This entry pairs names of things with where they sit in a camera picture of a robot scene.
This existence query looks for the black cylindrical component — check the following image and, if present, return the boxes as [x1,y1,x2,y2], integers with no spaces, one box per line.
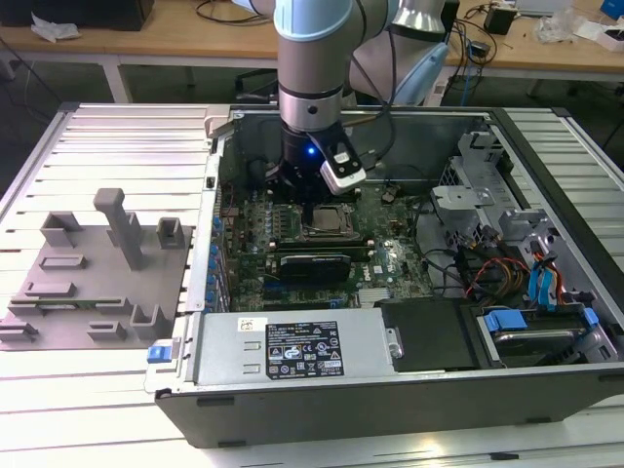
[247,158,270,190]

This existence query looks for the green motherboard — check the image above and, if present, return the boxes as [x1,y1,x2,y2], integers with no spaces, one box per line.
[216,178,436,313]

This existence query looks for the black graphics card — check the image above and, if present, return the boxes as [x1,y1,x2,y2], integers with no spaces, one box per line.
[274,249,353,286]

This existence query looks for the silver chipset heatsink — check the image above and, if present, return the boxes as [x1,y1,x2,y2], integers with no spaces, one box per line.
[357,286,393,309]

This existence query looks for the grey metal drive cage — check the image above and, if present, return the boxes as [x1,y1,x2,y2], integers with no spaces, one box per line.
[428,129,569,274]

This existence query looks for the wooden desk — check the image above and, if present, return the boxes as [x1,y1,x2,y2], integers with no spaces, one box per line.
[0,0,624,83]

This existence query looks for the grey power supply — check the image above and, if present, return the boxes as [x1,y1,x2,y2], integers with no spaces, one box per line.
[183,310,400,390]

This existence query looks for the black plastic shroud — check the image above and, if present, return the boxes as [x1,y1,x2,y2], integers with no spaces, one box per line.
[377,297,482,372]

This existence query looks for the black upright device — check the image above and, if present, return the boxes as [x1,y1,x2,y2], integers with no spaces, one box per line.
[442,0,462,38]

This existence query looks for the blue case latch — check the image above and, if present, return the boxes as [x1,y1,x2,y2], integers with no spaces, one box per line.
[145,342,175,365]

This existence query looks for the grey part rack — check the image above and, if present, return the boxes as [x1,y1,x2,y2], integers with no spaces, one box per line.
[0,187,197,353]

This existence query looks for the open black PC case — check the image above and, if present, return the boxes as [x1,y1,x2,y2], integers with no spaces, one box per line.
[144,103,624,449]

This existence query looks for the small black adapter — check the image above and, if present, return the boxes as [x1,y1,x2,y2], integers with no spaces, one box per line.
[484,5,519,36]

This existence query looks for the blue disk carrier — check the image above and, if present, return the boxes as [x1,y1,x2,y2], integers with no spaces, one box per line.
[481,305,602,342]

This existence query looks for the green RAM stick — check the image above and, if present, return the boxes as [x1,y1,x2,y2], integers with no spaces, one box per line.
[34,301,97,312]

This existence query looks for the large black box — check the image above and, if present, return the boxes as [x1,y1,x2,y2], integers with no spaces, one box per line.
[0,0,156,31]

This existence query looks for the crumpled white paper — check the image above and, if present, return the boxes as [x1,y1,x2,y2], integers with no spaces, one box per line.
[29,12,82,44]

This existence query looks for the black hard disk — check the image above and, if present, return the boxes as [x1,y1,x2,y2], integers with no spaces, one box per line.
[492,329,577,368]

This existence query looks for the flat white tray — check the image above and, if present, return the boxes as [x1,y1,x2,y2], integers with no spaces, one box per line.
[515,0,572,15]

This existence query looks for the clear plastic bag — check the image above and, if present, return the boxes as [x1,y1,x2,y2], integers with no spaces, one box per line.
[531,8,582,44]

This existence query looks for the white cardboard box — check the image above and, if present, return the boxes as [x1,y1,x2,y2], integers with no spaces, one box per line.
[573,19,624,53]

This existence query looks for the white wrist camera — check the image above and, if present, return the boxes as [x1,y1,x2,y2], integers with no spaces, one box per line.
[319,145,368,197]

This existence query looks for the copper coloured cable sleeve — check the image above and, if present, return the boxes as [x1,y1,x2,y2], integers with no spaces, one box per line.
[342,112,387,129]

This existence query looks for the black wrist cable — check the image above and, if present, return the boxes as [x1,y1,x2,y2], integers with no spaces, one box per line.
[363,23,399,170]

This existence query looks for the blue network cable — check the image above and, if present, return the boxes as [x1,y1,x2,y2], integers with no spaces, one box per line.
[460,41,491,107]

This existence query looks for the black cable bundle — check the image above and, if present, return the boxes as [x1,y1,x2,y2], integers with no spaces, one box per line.
[413,194,493,298]

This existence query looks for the yellow red power wires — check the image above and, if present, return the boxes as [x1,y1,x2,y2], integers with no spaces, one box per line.
[462,256,533,299]

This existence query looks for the blue flat data wire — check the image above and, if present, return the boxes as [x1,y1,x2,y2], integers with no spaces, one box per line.
[528,253,565,313]

